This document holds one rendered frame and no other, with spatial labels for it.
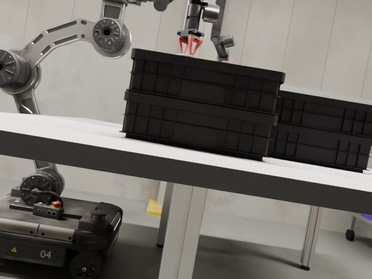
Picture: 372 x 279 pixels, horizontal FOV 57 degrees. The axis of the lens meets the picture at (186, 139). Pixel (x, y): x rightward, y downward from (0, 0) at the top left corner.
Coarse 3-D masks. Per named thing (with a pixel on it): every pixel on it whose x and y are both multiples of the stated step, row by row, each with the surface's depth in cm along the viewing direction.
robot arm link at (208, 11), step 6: (192, 0) 136; (198, 0) 135; (210, 6) 137; (216, 6) 137; (204, 12) 136; (210, 12) 135; (216, 12) 135; (204, 18) 136; (210, 18) 136; (216, 18) 136
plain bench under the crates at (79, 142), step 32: (0, 128) 56; (32, 128) 67; (64, 128) 83; (96, 128) 109; (64, 160) 55; (96, 160) 55; (128, 160) 56; (160, 160) 56; (192, 160) 58; (224, 160) 70; (192, 192) 62; (256, 192) 57; (288, 192) 57; (320, 192) 57; (352, 192) 57; (160, 224) 207; (192, 224) 61; (192, 256) 62
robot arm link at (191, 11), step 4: (192, 4) 135; (196, 4) 135; (188, 8) 136; (192, 8) 135; (196, 8) 135; (200, 8) 136; (204, 8) 136; (188, 12) 136; (192, 12) 135; (196, 12) 135; (200, 12) 136; (188, 16) 136; (192, 16) 135; (196, 16) 135; (200, 16) 138
